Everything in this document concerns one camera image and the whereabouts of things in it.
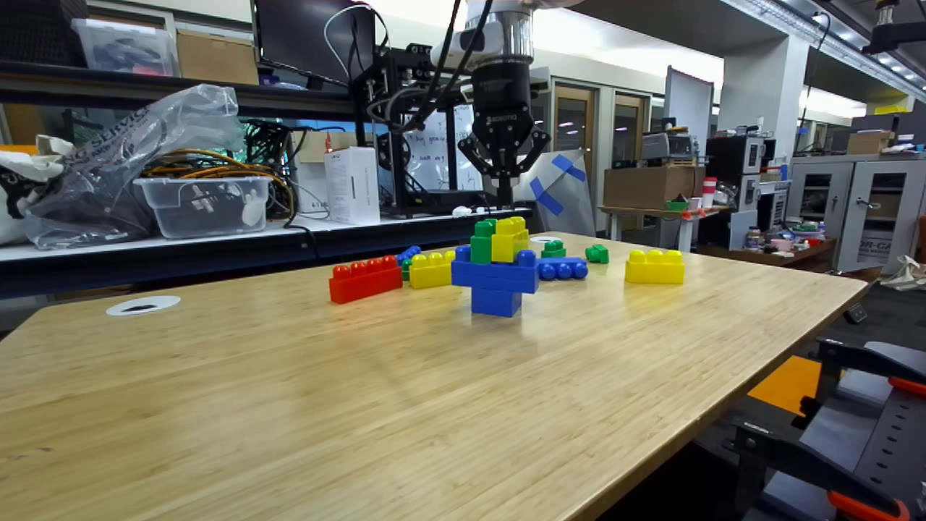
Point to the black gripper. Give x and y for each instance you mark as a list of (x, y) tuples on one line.
[(503, 97)]

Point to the yellow three-stud Lego brick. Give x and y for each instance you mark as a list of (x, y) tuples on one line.
[(510, 240), (432, 274)]

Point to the green Lego brick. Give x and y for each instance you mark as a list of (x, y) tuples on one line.
[(483, 246), (598, 255), (555, 251)]

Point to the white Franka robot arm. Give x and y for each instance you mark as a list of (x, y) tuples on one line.
[(503, 33)]

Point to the large blue Lego brick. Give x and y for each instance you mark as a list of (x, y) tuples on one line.
[(566, 269)]

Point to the small blue Lego brick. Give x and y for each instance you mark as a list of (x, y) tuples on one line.
[(410, 253)]

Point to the red Lego brick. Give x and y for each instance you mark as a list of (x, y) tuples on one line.
[(367, 282)]

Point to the yellow four-stud Lego brick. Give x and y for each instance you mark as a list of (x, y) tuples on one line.
[(655, 269)]

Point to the wide cardboard box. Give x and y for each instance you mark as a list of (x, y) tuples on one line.
[(653, 188)]

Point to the white cardboard box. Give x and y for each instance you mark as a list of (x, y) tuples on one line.
[(351, 188)]

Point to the white side table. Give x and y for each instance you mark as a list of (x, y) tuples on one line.
[(675, 214)]

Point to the white board panel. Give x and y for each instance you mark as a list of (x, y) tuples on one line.
[(691, 110)]

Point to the black monitor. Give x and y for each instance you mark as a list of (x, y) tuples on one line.
[(299, 39)]

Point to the clear plastic bin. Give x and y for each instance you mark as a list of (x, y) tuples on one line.
[(205, 207)]

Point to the long workbench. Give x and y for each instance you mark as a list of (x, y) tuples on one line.
[(192, 264)]

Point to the small cardboard box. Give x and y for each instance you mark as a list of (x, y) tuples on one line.
[(870, 142)]

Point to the orange floor plate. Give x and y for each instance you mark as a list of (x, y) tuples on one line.
[(785, 387)]

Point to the clear plastic bag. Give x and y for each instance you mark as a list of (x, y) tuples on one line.
[(127, 146)]

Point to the grey glass door cabinet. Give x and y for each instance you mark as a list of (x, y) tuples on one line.
[(892, 217)]

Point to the clear storage box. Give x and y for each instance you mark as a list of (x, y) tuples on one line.
[(127, 46)]

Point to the white round table grommet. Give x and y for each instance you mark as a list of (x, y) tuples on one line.
[(118, 308)]

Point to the black 3D printer frame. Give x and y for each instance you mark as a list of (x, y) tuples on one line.
[(400, 175)]

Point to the dark wall shelf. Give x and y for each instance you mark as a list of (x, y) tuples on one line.
[(118, 88)]

